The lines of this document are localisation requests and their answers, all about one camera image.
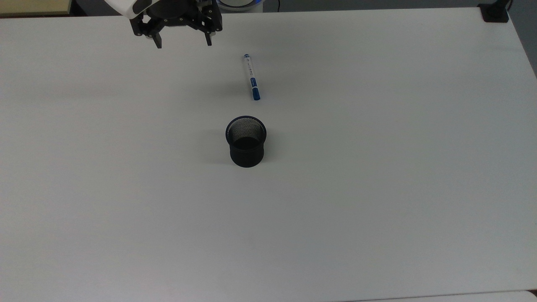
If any blue and white marker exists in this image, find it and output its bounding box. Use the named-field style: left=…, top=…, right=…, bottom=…
left=242, top=53, right=261, bottom=101

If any black mesh pen cup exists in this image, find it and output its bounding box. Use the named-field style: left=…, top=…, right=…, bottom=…
left=225, top=116, right=267, bottom=168

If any black corner table clamp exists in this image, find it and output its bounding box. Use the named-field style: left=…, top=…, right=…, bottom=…
left=478, top=0, right=514, bottom=23

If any beige board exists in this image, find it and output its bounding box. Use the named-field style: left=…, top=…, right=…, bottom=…
left=0, top=0, right=73, bottom=17

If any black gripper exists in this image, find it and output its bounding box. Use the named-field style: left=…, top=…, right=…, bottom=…
left=128, top=0, right=224, bottom=49

